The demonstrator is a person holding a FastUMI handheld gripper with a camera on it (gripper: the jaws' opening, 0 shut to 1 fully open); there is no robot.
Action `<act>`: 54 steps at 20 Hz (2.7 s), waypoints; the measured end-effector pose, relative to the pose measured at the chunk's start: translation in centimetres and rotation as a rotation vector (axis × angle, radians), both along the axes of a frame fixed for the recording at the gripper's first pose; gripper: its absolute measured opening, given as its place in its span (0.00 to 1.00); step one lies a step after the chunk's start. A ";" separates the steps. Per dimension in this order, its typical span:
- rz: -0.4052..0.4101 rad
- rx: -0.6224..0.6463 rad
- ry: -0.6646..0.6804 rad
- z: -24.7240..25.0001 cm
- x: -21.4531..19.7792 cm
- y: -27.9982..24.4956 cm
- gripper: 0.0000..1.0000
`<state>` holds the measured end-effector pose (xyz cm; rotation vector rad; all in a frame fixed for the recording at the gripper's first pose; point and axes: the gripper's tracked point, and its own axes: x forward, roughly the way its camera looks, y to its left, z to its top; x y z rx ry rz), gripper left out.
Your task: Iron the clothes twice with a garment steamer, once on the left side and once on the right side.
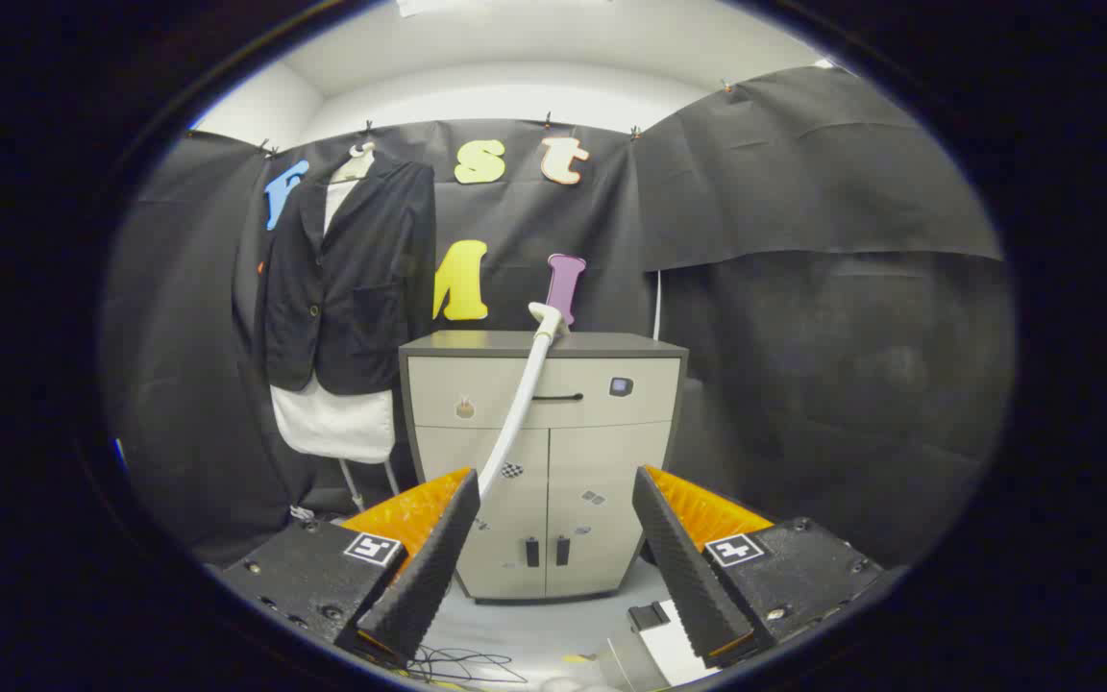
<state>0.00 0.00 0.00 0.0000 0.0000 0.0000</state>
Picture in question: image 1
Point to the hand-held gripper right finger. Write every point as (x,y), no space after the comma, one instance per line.
(688,577)

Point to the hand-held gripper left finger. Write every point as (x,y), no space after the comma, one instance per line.
(429,577)

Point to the white garment steamer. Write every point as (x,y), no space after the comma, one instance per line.
(525,394)

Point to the black suit jacket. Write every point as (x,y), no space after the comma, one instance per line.
(361,288)

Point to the beige clothes hanger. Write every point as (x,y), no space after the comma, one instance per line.
(356,165)

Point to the small black floor object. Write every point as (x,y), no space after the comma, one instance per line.
(648,616)

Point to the white paper sheet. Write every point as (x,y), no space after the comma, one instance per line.
(678,654)

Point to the metal stand legs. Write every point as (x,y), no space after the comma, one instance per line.
(351,485)

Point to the grey beige cabinet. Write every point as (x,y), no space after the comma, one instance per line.
(592,452)

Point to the black backdrop cloth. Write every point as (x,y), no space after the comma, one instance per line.
(803,336)

